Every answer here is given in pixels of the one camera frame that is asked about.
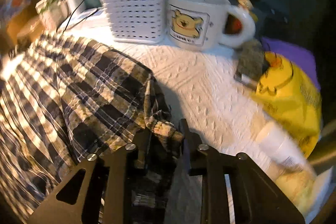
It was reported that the white orange snack bag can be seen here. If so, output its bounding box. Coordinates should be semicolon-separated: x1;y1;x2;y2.
0;0;30;28

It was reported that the brown cardboard box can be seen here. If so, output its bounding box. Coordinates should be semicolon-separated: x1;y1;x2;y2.
5;7;46;44

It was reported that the white perforated plastic basket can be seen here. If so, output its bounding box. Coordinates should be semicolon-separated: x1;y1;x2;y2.
93;0;174;45

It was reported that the purple cloth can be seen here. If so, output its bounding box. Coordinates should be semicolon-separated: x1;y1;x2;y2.
261;36;322;91

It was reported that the white bear print mug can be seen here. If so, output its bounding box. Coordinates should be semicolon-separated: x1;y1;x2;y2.
166;0;257;52

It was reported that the white green milk carton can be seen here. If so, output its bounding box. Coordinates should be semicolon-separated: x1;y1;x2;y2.
35;0;70;31

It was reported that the thin black cable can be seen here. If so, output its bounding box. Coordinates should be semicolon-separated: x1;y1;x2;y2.
56;0;100;32

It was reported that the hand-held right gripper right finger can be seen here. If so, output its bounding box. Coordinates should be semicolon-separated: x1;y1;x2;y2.
178;118;305;224

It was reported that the yellow plastic bag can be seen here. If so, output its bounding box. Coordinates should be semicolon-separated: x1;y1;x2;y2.
251;51;323;159

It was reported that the white plastic bottle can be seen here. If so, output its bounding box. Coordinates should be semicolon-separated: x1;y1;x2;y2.
255;121;319;211

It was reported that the white textured table cloth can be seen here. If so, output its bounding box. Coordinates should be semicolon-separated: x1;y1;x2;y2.
56;7;319;224

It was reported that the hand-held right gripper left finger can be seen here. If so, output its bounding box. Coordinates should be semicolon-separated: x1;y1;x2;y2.
26;132;152;224

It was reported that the grey-green fuzzy pouch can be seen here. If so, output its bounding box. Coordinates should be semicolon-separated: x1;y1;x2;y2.
233;39;269;88

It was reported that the small yellow figurine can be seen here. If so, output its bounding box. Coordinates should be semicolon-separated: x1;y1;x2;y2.
236;0;259;22

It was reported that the blue plaid shirt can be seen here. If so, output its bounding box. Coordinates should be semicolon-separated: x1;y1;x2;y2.
0;30;185;224

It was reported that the white charger plug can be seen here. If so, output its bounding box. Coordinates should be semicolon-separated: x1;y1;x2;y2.
66;0;86;13

